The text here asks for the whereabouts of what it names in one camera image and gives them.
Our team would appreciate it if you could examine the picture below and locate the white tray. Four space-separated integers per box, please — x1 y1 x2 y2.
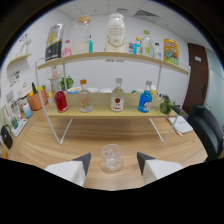
10 118 29 138

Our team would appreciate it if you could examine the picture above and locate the white blue gradient cup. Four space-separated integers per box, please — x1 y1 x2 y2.
22 102 34 119

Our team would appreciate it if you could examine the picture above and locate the white ornament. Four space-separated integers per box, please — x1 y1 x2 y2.
19 33 33 56

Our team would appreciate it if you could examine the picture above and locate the clear glass with ice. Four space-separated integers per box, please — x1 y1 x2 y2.
98 143 125 174

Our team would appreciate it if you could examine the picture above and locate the white milk bottle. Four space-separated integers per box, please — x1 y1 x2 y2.
105 12 127 53

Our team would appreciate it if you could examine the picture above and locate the black silver can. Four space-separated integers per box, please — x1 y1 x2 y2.
44 23 66 63

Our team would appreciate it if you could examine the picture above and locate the yellow snack bag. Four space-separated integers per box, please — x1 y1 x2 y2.
163 38 180 66

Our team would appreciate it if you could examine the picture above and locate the black kettle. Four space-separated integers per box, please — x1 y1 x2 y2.
0 124 14 150

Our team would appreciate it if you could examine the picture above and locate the orange storage basket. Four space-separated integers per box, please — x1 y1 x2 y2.
26 88 49 112

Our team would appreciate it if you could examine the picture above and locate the green cup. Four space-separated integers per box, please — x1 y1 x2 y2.
10 116 19 130

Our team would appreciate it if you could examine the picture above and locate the small pink bottle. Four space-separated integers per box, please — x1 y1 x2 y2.
61 39 73 58

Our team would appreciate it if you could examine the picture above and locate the small clear bottle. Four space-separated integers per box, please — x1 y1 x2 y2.
153 42 163 61

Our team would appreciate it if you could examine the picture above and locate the blue liquid bottle silver cap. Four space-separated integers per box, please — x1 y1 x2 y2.
137 80 154 114

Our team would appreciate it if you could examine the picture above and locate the white-framed wooden shelf rack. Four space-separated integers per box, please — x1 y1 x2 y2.
34 51 191 145

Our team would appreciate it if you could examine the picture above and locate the green ball jar with cork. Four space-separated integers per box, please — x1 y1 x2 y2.
158 95 175 115

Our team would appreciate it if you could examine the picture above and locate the yellow white lidded tub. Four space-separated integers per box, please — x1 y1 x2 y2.
149 84 158 98

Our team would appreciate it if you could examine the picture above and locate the blue bottle yellow cap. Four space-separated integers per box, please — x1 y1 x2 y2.
132 36 142 55

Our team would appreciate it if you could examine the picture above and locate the green potted plant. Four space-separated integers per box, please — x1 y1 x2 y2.
59 75 75 92

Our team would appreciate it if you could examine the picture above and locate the white zip pouch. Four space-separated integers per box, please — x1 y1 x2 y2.
167 115 194 135

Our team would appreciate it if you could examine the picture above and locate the ceiling air vent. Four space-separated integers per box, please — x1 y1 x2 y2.
134 9 159 18

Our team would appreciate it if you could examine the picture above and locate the black chair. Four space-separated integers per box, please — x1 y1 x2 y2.
186 104 224 162

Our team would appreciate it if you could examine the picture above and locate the teal bottle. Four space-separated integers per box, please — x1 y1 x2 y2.
88 34 94 54

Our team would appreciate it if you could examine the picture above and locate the white vase with flowers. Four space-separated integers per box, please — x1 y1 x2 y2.
51 65 60 79

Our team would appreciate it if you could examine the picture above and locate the red liquid glass bottle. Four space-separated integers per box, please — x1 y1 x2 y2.
54 89 69 114

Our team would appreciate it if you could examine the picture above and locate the clear bottle green cap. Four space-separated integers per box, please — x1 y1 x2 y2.
141 29 152 57

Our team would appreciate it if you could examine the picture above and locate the clear bottle orange cap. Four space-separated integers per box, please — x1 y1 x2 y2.
78 79 94 113

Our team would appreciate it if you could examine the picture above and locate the wooden wall shelf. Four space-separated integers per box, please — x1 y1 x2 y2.
7 52 33 69

